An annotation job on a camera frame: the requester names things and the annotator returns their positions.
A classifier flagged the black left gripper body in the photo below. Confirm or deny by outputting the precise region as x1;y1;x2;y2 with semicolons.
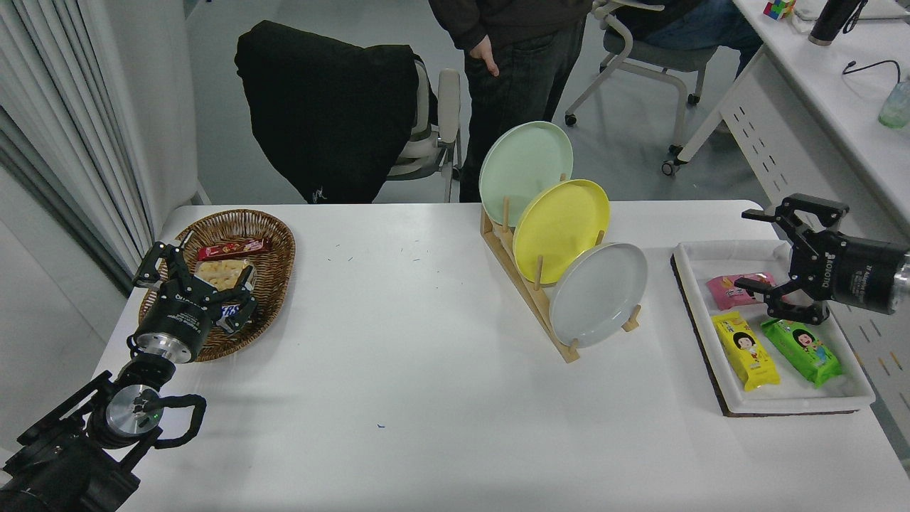
139;279;218;349

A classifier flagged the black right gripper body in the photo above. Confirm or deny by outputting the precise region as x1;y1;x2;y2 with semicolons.
788;228;907;315

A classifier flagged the grey plate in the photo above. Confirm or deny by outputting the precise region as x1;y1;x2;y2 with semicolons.
548;242;648;348

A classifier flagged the wooden plate rack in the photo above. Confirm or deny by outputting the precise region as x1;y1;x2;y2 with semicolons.
480;174;642;364

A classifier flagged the yellow plate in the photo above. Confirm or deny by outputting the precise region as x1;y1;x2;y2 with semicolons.
512;178;611;285

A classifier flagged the pale green plate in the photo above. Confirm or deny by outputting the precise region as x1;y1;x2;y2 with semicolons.
478;121;574;228

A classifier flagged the person's hand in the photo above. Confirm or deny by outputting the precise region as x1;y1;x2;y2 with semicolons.
469;39;501;78

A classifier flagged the clear bag of chips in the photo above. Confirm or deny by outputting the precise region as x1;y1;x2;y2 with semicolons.
193;257;257;294

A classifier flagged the green snack packet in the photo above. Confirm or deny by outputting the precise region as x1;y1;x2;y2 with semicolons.
759;317;843;389

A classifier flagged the red snack bar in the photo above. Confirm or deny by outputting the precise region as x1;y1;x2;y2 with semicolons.
196;238;272;262

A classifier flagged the brown wicker basket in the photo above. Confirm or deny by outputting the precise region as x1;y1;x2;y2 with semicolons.
137;208;296;363

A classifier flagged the yellow snack packet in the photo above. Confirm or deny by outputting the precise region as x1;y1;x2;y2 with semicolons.
712;311;781;392

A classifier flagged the pink snack packet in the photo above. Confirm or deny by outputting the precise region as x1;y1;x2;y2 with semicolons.
706;273;779;311

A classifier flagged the white tray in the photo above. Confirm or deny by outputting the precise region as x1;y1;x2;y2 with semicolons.
672;240;877;415

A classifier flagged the dark board under tray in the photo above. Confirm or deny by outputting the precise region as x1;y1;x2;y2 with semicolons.
669;245;877;418

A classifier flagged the green glass cup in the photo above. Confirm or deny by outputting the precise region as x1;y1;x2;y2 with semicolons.
877;77;910;129

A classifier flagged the black flask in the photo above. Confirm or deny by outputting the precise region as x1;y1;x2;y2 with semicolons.
808;0;862;46

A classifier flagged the black jacket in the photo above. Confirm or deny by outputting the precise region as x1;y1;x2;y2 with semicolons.
234;21;420;205

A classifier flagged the grey office chair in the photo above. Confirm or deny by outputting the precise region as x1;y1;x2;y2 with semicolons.
565;0;719;177

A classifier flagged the seated person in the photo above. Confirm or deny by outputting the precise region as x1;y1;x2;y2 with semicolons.
615;0;763;137

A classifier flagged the white curtain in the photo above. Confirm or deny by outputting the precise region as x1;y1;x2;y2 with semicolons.
0;0;154;292

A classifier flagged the white office chair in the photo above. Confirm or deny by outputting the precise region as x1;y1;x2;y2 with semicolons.
387;55;463;203

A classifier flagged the standing person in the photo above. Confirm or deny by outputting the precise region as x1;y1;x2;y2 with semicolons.
429;0;592;203

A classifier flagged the thin black cable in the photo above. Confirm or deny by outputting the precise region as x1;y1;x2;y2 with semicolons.
842;60;901;85

